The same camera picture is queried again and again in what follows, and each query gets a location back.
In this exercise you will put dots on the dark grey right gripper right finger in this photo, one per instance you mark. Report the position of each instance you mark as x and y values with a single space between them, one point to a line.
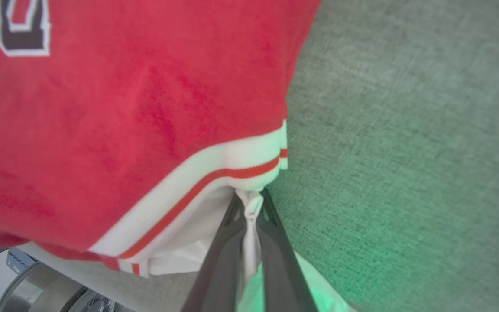
280 273

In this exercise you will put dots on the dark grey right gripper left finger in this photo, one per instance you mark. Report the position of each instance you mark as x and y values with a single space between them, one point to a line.
223 268

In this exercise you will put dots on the red and white basketball jersey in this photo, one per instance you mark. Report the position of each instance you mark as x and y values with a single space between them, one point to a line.
145 108

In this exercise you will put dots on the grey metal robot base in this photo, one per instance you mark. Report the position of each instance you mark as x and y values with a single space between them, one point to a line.
37 286

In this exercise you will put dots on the grey fabric sofa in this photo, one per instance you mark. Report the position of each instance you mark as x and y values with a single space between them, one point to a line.
405 151

